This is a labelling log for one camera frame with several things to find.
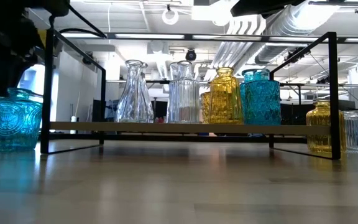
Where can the black aluminium rig frame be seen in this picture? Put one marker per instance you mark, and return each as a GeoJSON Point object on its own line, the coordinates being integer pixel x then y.
{"type": "Point", "coordinates": [166, 138]}

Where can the black metal wooden shelf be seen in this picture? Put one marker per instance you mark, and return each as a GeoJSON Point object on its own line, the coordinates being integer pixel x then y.
{"type": "Point", "coordinates": [182, 128]}

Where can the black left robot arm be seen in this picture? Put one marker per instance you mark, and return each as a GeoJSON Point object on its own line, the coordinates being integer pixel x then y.
{"type": "Point", "coordinates": [42, 6]}

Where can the tall yellow square-pattern vase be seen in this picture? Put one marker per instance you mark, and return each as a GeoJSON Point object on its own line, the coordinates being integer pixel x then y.
{"type": "Point", "coordinates": [225, 102]}

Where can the large white ventilation duct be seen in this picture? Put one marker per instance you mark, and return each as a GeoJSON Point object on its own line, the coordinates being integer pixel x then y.
{"type": "Point", "coordinates": [306, 18]}

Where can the clear ribbed narrow bottle vase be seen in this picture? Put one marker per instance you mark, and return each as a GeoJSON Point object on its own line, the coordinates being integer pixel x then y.
{"type": "Point", "coordinates": [183, 102]}

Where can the small white bottle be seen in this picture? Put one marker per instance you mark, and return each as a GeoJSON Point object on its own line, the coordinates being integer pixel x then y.
{"type": "Point", "coordinates": [73, 119]}

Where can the blue medallion squat jar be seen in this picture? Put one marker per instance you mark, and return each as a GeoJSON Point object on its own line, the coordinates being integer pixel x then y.
{"type": "Point", "coordinates": [15, 124]}

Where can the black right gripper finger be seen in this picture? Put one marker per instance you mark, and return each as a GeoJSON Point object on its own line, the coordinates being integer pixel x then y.
{"type": "Point", "coordinates": [259, 4]}
{"type": "Point", "coordinates": [253, 13]}

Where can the yellow ribbed glass jar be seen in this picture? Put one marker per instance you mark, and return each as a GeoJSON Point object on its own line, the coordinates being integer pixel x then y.
{"type": "Point", "coordinates": [317, 115]}

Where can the black dome ceiling camera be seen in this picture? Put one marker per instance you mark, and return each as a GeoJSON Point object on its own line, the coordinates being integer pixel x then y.
{"type": "Point", "coordinates": [190, 56]}

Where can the black overhead crossbar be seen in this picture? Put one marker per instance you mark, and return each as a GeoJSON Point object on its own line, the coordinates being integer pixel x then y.
{"type": "Point", "coordinates": [259, 39]}

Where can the silver flexible duct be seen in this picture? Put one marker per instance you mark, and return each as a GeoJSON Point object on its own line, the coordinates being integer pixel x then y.
{"type": "Point", "coordinates": [269, 54]}

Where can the clear ribbed squat bottle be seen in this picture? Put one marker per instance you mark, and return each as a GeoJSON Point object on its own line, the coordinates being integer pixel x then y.
{"type": "Point", "coordinates": [357, 133]}

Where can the blue diamond pattern vase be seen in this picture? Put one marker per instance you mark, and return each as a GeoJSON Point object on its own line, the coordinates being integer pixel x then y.
{"type": "Point", "coordinates": [263, 105]}

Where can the bright window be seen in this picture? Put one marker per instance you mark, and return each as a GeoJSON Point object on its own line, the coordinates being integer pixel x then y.
{"type": "Point", "coordinates": [33, 77]}

